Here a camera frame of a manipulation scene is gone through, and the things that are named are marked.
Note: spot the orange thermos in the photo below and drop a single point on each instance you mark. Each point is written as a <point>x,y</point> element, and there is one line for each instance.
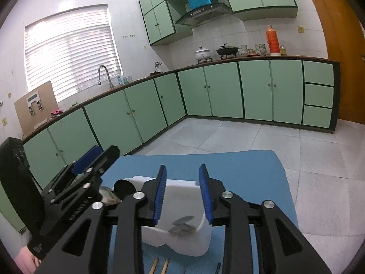
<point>272,41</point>

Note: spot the translucent bottle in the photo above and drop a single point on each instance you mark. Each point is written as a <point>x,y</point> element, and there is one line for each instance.
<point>122,80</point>

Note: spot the gas stove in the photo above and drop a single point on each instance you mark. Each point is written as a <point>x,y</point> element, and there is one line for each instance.
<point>205,61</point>

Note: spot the black wok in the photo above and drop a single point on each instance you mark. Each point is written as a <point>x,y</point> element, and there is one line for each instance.
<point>226,50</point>

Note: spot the stack of bowls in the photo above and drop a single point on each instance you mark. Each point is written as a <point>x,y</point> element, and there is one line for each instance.
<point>242,50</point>
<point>260,49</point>

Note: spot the white utensil holder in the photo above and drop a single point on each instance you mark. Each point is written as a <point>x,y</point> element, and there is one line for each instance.
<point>182,197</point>

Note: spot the green base cabinets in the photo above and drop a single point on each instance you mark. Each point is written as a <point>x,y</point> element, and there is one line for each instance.
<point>222,91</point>

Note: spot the pale green patterned object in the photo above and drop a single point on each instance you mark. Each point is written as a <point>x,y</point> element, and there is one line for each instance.
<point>107,195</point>

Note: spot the metal kitchen faucet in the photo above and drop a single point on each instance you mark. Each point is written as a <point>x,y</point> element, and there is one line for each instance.
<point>106,71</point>

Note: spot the blue table mat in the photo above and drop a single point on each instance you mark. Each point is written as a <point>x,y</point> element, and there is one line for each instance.
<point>242,171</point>

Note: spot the white cooking pot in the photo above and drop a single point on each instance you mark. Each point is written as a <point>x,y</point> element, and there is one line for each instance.
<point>203,53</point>

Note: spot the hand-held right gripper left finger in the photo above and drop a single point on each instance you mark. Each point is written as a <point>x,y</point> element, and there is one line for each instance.
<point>159,197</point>

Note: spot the small glass jar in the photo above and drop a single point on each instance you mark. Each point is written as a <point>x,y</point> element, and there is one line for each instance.
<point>283,50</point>

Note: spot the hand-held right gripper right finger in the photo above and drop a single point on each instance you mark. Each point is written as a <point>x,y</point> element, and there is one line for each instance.
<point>205,197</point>

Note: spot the wooden chopstick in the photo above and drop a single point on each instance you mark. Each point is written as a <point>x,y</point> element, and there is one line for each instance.
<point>164,267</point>
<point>154,267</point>

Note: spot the metal kettle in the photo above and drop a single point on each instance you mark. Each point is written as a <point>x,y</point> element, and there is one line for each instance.
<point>158,67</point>

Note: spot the metal spoon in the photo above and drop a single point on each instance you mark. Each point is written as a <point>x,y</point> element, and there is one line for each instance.
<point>182,223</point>

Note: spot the red cloth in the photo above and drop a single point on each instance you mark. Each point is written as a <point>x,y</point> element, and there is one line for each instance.
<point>56,112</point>

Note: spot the black range hood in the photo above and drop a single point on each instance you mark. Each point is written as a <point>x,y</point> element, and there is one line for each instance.
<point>202,14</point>

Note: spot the black ladle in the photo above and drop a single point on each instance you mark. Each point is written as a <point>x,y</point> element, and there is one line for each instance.
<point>124,188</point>

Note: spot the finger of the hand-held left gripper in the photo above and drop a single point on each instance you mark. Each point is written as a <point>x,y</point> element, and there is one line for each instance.
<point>109,154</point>
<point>85,159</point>

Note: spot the wooden door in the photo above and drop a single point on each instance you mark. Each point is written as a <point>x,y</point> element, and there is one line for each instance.
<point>342,48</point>

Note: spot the white window blinds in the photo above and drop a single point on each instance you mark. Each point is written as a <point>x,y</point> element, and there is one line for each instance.
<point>71,51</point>

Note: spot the person's left hand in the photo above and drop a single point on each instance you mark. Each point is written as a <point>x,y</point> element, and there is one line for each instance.
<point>25,264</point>

